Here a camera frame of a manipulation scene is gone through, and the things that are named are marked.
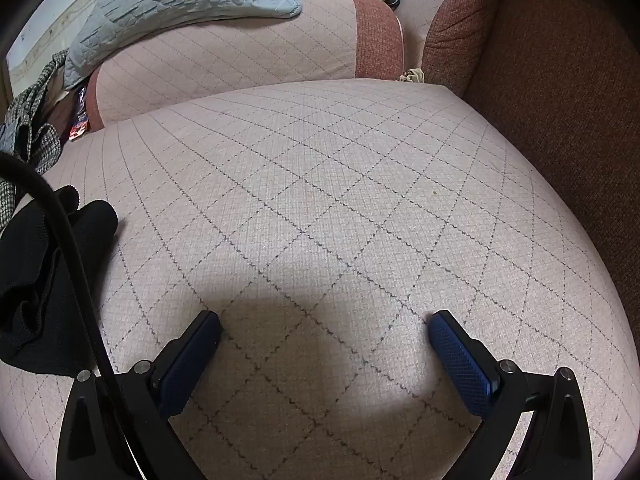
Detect black pants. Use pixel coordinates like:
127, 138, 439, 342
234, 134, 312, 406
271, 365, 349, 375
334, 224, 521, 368
0, 185, 119, 379

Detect short pink brown sofa cushion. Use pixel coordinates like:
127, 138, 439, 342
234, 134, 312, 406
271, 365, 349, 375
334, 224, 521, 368
397, 0, 502, 98

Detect red snack packet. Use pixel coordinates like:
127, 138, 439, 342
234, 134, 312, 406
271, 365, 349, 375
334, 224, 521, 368
69, 87, 92, 142

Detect blue denim garment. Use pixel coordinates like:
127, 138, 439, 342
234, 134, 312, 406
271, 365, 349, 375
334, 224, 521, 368
0, 120, 21, 155

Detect grey quilted blanket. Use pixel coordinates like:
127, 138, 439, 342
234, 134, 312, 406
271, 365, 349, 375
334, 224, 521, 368
64, 0, 303, 92

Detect houndstooth garment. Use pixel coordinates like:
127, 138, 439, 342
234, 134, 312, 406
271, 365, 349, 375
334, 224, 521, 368
0, 50, 70, 233

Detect pink and brown sofa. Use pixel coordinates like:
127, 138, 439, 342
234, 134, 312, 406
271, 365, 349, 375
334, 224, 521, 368
0, 0, 640, 480

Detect long pink quilted sofa cushion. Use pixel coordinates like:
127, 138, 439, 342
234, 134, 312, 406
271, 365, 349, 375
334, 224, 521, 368
87, 0, 405, 128

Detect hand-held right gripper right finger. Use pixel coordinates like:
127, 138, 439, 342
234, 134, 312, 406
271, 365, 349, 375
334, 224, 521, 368
428, 309, 596, 480

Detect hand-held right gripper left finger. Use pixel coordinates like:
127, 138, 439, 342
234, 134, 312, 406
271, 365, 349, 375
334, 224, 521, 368
55, 309, 222, 480

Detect black cable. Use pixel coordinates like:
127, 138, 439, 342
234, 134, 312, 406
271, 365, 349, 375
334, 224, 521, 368
0, 152, 141, 480

